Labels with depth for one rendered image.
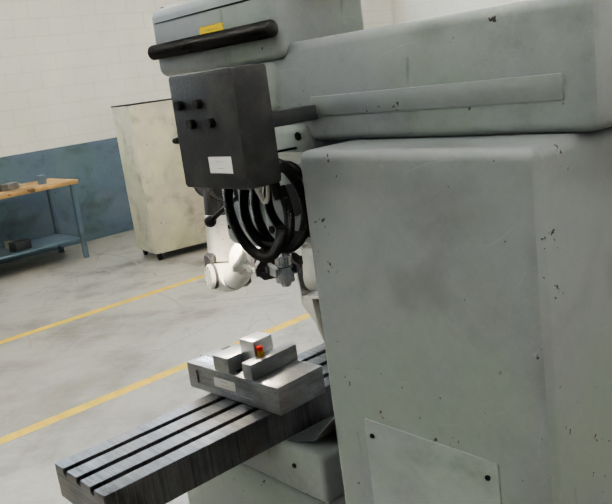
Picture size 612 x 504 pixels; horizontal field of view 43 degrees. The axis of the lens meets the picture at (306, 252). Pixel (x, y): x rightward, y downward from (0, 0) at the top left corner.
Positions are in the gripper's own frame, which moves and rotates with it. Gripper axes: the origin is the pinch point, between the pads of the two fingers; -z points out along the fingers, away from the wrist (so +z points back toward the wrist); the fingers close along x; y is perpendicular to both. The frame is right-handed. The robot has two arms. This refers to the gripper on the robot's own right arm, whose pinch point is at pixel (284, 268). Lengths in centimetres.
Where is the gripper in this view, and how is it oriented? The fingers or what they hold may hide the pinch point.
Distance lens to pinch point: 191.4
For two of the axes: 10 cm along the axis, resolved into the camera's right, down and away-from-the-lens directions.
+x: 9.3, -2.0, 3.2
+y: 1.3, 9.6, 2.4
